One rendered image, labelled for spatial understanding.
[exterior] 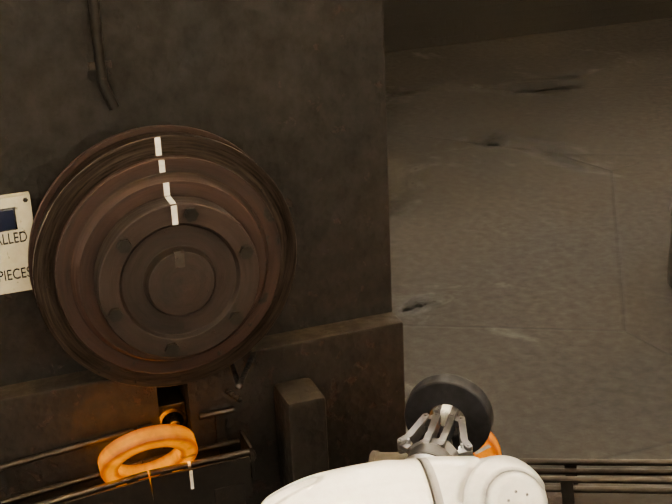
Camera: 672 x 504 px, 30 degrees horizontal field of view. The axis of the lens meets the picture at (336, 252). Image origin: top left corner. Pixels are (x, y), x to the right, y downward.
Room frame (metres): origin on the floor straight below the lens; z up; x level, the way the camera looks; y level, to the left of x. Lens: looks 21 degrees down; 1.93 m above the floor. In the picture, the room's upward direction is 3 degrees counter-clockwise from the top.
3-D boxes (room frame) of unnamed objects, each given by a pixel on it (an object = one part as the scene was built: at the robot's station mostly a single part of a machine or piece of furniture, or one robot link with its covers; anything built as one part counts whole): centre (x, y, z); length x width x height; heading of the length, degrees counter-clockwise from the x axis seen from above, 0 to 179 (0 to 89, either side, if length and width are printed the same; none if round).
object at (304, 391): (2.17, 0.09, 0.68); 0.11 x 0.08 x 0.24; 19
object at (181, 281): (1.98, 0.27, 1.11); 0.28 x 0.06 x 0.28; 109
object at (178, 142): (2.08, 0.30, 1.11); 0.47 x 0.06 x 0.47; 109
